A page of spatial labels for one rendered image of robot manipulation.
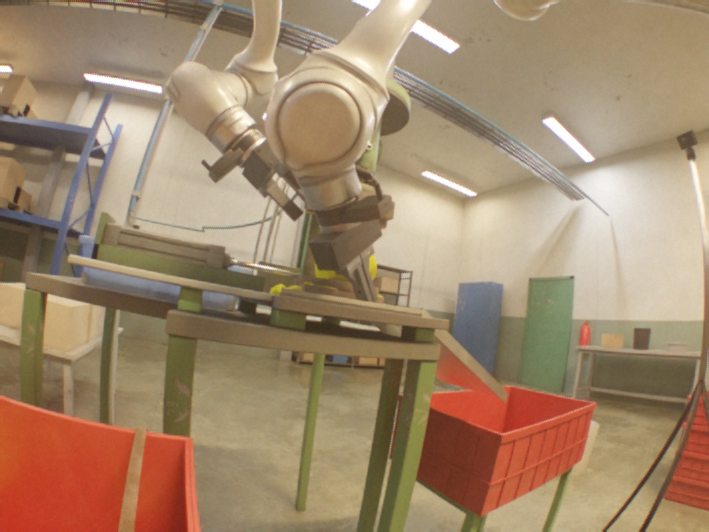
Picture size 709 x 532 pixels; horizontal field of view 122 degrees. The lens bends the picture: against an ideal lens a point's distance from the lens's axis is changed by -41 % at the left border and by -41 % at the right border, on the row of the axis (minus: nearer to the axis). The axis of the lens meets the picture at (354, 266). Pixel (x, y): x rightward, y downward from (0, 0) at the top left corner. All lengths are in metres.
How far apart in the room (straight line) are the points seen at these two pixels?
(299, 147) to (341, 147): 0.04
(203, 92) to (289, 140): 0.39
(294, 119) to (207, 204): 5.72
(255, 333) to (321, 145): 0.28
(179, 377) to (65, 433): 0.18
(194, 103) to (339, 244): 0.38
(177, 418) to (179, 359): 0.08
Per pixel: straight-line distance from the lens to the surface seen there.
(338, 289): 0.61
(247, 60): 0.76
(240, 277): 0.57
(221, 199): 6.02
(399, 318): 0.53
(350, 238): 0.52
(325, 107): 0.28
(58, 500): 0.43
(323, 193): 0.49
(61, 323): 1.81
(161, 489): 0.38
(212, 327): 0.45
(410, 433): 0.62
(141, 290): 0.72
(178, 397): 0.48
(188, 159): 6.24
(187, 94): 0.66
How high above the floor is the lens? 0.99
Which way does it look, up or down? 8 degrees up
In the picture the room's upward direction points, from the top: 8 degrees clockwise
